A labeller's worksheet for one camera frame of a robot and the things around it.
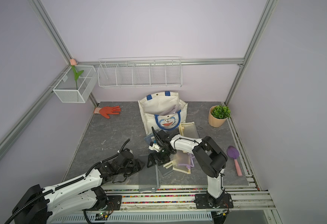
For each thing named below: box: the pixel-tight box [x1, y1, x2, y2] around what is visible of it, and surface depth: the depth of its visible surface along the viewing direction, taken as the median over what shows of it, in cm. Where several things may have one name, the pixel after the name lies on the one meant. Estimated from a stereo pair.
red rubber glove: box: [93, 105, 122, 119], surface depth 118 cm
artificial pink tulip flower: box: [69, 58, 85, 91], surface depth 93 cm
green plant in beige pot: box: [208, 105, 232, 128], surface depth 98 cm
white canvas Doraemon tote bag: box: [137, 91, 188, 136], surface depth 99 cm
